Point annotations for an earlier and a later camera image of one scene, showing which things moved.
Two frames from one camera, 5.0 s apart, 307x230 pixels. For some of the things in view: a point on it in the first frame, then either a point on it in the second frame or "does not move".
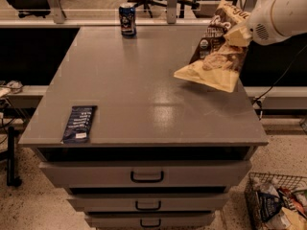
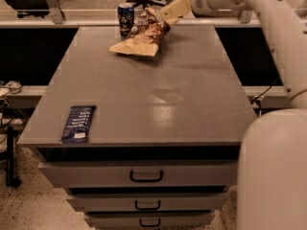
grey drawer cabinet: x=129 y=143 does not move
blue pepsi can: x=128 y=19 does not move
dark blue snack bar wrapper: x=79 y=125 does not move
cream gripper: x=259 y=28 → x=199 y=0
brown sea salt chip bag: x=216 y=60 → x=146 y=35
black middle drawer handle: x=148 y=209 does not move
